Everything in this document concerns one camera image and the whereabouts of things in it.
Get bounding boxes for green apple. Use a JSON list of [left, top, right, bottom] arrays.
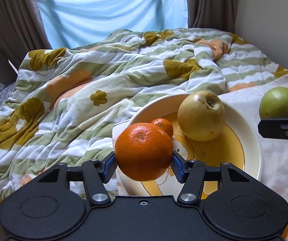
[[259, 87, 288, 119]]

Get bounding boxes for large orange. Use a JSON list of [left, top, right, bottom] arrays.
[[115, 123, 173, 182]]

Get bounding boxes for yellow apple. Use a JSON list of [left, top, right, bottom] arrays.
[[177, 90, 225, 141]]

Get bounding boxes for small mandarin front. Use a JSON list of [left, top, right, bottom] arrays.
[[151, 118, 174, 138]]

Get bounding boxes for white floral tablecloth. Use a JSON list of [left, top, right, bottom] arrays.
[[112, 69, 288, 241]]

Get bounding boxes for cream yellow duck plate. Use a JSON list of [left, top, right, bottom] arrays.
[[112, 94, 262, 197]]

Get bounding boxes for striped floral quilt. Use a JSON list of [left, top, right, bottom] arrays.
[[0, 28, 288, 204]]

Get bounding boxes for right brown curtain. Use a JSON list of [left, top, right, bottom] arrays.
[[187, 0, 237, 33]]

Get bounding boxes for brown curtain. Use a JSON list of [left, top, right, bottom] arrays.
[[187, 0, 237, 33], [0, 0, 52, 68]]

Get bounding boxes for light blue window sheet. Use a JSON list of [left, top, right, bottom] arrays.
[[36, 0, 188, 48]]

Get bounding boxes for left brown curtain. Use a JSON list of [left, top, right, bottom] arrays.
[[0, 0, 52, 68]]

